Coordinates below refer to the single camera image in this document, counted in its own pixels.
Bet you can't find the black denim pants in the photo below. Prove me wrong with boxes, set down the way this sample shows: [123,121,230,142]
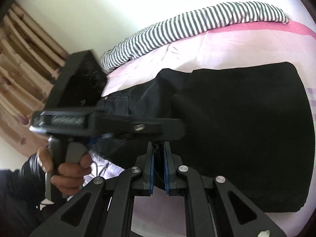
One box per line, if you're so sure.
[97,62,315,212]

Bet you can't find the left forearm dark sleeve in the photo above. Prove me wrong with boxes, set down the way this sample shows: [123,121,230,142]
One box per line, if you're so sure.
[1,154,65,236]

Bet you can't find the person's left hand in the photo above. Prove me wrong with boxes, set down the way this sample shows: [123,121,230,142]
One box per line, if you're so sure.
[37,148,92,196]

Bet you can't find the pink purple checked bedsheet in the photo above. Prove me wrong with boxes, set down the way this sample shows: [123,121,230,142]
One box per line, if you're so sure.
[81,20,316,237]

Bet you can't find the beige patterned curtain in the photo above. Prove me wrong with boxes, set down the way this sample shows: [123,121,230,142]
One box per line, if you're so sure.
[1,3,68,157]

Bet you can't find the grey white striped duvet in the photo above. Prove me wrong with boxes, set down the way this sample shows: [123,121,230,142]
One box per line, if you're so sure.
[99,1,289,74]

